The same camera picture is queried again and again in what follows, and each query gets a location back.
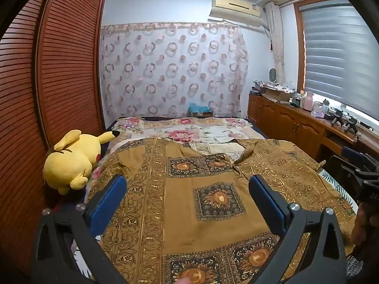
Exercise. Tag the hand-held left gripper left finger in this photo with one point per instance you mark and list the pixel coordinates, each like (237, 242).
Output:
(108, 204)

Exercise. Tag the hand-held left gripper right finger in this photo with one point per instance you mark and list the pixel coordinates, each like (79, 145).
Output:
(268, 204)

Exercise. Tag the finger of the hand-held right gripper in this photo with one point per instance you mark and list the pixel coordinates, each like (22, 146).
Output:
(352, 151)

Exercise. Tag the brown patterned shirt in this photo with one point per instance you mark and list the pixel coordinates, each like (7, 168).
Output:
(183, 201)

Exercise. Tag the person's right hand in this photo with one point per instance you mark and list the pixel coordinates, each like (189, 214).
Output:
(361, 227)

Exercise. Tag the person's left hand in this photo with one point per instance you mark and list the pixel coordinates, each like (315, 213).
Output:
(185, 281)

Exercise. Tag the black hand-held device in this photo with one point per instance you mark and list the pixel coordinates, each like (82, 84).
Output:
(351, 124)
(336, 117)

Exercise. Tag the white leaf-print sheet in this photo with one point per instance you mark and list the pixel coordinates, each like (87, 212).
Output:
(337, 183)

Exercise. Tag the clear plastic box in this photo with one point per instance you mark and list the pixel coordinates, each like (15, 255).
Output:
(318, 114)

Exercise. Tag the yellow plush toy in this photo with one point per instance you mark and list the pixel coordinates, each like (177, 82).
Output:
(74, 159)

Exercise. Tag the pink bottle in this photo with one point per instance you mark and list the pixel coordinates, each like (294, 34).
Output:
(308, 102)

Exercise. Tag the wooden cabinet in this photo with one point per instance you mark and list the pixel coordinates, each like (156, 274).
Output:
(284, 118)

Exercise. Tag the cardboard box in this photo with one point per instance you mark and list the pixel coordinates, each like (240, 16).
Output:
(278, 94)

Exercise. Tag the floral blanket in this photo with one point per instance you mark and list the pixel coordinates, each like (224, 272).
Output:
(192, 133)

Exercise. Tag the floral fabric pile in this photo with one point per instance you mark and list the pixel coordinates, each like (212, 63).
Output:
(266, 83)

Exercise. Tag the small round fan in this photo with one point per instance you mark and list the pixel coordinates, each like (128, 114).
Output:
(272, 75)

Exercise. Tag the blue cloth in box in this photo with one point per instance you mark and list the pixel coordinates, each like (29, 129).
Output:
(200, 108)

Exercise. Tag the tied beige curtain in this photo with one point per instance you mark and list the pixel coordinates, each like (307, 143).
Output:
(277, 41)

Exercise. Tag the louvred wooden wardrobe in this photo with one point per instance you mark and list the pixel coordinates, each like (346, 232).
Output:
(68, 65)

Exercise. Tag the beige air conditioner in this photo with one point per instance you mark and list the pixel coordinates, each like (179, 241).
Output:
(234, 9)

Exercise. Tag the wooden window frame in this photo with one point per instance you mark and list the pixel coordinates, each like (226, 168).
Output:
(299, 50)

